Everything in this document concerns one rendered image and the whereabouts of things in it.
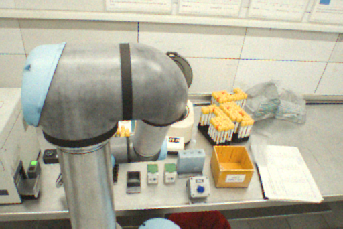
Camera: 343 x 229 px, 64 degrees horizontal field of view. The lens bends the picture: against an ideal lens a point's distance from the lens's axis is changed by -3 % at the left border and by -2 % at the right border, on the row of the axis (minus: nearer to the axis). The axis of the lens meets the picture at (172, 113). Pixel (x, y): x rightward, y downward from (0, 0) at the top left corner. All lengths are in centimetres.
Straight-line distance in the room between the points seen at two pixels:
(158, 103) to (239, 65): 116
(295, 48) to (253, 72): 24
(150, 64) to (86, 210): 28
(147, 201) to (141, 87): 71
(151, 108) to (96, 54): 10
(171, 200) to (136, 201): 12
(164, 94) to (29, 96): 17
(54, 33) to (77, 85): 103
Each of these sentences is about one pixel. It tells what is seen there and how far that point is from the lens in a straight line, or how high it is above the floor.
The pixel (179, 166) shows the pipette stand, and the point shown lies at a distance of 109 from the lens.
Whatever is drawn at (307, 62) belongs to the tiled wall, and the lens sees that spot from 170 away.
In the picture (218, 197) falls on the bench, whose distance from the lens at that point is 109.
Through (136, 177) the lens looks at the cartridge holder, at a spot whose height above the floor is 89.
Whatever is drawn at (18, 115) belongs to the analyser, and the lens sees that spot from 105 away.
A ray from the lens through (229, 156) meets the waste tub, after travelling 119.
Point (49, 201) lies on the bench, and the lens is 109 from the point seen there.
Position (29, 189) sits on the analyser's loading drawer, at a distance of 109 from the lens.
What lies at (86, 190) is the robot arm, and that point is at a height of 134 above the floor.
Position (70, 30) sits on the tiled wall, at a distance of 138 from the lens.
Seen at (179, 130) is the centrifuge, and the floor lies 97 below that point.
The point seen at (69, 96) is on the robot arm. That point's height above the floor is 151.
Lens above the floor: 171
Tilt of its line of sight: 35 degrees down
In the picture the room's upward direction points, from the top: 6 degrees clockwise
